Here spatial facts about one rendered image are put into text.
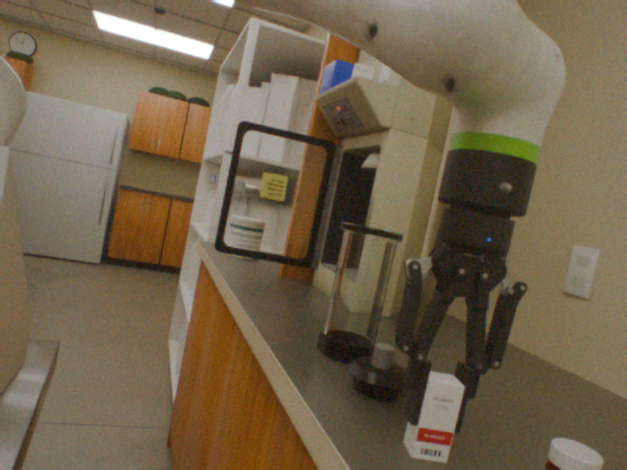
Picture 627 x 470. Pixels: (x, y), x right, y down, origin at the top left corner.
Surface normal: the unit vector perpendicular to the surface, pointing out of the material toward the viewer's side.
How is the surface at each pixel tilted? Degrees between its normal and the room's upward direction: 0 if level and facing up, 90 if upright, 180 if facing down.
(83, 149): 90
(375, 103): 90
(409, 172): 90
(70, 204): 90
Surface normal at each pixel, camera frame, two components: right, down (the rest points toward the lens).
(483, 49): 0.22, 0.61
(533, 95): 0.43, 0.67
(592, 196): -0.93, -0.18
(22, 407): 0.20, -0.98
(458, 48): -0.11, 0.59
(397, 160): 0.31, 0.11
